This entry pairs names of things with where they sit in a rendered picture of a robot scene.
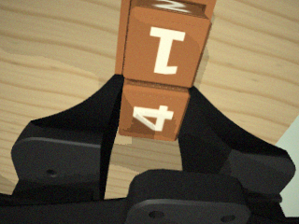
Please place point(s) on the brown calendar cube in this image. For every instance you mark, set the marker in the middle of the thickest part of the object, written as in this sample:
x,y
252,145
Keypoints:
x,y
152,111
166,41

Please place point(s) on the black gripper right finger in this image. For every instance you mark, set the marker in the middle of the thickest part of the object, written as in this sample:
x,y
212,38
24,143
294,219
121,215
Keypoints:
x,y
209,142

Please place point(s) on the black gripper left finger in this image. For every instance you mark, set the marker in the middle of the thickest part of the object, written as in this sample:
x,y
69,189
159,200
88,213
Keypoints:
x,y
65,157

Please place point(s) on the orange rectangular tray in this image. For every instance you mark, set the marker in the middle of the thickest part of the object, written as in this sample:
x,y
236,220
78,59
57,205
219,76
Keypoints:
x,y
207,6

